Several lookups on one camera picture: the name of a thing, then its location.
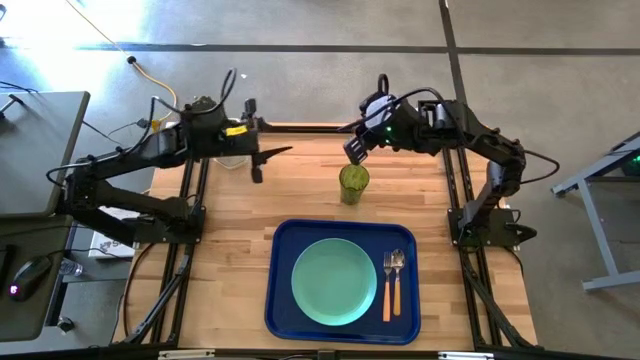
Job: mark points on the white plant pot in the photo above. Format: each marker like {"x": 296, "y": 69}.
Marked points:
{"x": 232, "y": 162}

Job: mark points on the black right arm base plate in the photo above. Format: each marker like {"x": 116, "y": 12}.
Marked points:
{"x": 500, "y": 227}

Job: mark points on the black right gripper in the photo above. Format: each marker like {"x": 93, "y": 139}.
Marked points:
{"x": 382, "y": 125}

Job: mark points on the grey desk top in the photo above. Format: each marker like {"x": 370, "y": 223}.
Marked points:
{"x": 35, "y": 150}

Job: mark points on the grey metal table frame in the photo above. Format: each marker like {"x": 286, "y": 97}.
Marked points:
{"x": 595, "y": 215}

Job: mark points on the black computer mouse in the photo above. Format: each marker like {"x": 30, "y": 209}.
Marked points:
{"x": 29, "y": 277}

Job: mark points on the green glass cup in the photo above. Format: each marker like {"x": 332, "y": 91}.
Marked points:
{"x": 354, "y": 187}

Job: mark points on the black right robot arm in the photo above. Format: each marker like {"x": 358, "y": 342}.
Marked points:
{"x": 480, "y": 140}

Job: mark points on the blue plastic tray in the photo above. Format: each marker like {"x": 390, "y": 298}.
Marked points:
{"x": 280, "y": 305}

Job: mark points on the white printed box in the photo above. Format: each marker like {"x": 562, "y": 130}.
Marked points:
{"x": 107, "y": 247}

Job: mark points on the green plate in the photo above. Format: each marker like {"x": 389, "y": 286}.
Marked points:
{"x": 334, "y": 282}

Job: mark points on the black device with green light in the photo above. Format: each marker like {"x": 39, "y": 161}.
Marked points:
{"x": 632, "y": 165}

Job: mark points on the black diagonal frame brace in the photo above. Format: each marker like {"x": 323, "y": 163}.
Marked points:
{"x": 145, "y": 320}
{"x": 505, "y": 315}

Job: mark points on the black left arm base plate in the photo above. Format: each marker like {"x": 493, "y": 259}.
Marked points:
{"x": 165, "y": 234}

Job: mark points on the black desk surface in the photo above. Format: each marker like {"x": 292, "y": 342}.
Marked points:
{"x": 25, "y": 320}

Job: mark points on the black caster wheel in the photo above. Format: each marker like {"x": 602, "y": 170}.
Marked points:
{"x": 65, "y": 325}

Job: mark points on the clear water bottle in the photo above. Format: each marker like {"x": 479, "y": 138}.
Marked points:
{"x": 71, "y": 268}

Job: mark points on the black aluminium frame rail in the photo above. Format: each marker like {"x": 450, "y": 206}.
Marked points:
{"x": 280, "y": 355}
{"x": 449, "y": 185}
{"x": 310, "y": 129}
{"x": 157, "y": 334}
{"x": 175, "y": 334}
{"x": 465, "y": 185}

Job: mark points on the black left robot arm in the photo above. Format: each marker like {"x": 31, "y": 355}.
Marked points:
{"x": 125, "y": 155}

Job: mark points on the black desk support beam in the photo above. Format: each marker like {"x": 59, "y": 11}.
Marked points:
{"x": 100, "y": 225}

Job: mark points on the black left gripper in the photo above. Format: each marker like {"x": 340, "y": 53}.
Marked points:
{"x": 215, "y": 140}

